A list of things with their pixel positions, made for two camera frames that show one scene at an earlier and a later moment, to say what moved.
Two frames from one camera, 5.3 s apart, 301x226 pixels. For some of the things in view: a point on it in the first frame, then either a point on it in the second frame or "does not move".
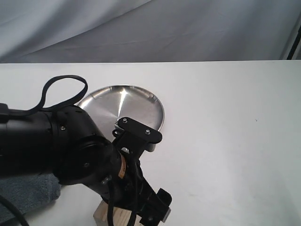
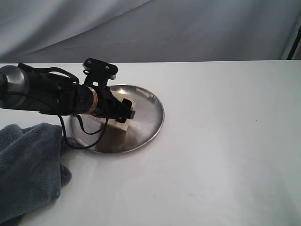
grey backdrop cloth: x=99 y=31 does not move
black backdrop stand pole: x=295 y=44 does not move
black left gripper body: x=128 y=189 → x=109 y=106
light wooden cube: x=121 y=215 → x=122 y=126
